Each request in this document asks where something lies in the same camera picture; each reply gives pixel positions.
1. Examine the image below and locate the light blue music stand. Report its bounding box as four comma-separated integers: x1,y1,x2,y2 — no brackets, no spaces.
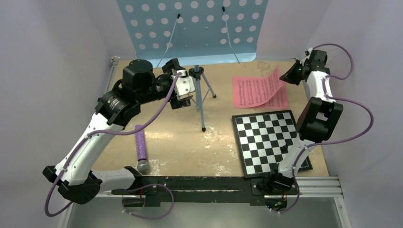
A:
115,0,270,132

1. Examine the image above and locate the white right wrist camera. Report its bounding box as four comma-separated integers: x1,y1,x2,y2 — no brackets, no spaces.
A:
304,47,315,62

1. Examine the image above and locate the purple glitter microphone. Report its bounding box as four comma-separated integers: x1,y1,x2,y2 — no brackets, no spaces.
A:
135,130,151,174

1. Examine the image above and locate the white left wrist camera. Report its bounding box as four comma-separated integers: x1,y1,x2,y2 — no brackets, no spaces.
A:
174,76,196,97

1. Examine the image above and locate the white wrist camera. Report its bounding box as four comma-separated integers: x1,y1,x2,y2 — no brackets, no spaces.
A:
174,76,196,97
304,47,315,62

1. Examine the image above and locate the pink sheet music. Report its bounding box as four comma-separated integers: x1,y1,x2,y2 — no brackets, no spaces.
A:
232,66,284,108
232,75,288,110

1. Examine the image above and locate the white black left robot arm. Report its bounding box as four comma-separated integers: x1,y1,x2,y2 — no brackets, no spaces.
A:
43,58,195,204

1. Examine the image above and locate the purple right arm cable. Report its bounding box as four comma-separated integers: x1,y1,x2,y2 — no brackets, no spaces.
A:
291,43,374,215

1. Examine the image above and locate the black white chessboard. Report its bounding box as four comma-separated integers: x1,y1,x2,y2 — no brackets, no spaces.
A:
231,110,297,178

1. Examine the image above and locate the black base frame rail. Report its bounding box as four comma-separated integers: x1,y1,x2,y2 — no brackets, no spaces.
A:
112,176,297,207

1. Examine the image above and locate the black chess pawn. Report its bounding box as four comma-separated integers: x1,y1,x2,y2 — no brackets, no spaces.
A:
281,145,288,152

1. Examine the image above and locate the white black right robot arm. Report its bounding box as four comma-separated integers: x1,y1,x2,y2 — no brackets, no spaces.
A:
267,48,343,193

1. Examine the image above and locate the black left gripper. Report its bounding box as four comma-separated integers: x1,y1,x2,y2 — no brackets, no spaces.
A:
136,59,192,108

